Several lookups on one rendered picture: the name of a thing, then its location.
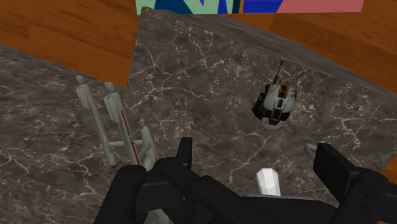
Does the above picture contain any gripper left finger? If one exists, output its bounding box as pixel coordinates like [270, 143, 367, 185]
[94, 136, 249, 224]

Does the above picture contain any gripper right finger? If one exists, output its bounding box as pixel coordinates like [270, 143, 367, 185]
[312, 143, 397, 224]

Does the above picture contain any small white faceted block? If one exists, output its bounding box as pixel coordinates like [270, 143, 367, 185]
[256, 167, 282, 197]

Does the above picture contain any grey spaceship model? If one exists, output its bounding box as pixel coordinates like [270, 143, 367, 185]
[75, 74, 171, 224]

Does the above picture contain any grey black computer mouse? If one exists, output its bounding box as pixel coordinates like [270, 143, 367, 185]
[251, 60, 298, 131]

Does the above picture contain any colourful patterned robot stand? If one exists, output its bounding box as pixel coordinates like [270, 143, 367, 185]
[135, 0, 365, 16]

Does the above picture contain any grey ring-shaped object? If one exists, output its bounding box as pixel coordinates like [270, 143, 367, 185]
[303, 143, 321, 162]

